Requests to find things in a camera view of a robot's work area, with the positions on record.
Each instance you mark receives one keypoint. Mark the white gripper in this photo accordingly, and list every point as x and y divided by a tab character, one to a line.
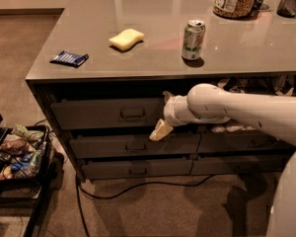
170	111

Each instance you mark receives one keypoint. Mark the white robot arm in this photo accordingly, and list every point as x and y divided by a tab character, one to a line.
270	114

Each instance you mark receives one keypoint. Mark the grey drawer cabinet counter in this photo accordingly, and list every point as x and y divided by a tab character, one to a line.
259	48

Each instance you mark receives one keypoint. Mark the black white snack bag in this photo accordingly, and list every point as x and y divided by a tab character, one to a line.
235	85

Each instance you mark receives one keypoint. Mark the yellow sponge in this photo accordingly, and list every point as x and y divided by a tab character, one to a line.
126	39

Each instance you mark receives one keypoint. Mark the green white soda can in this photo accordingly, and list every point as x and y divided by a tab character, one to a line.
193	39

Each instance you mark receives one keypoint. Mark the blue snack wrapper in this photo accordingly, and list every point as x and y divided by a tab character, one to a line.
69	59

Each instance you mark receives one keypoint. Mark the large jar of nuts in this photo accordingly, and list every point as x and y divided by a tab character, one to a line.
233	9

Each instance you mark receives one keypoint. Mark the black tray of snacks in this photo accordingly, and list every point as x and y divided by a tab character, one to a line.
24	154

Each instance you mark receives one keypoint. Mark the black cart frame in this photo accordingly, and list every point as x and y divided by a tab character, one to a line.
32	199

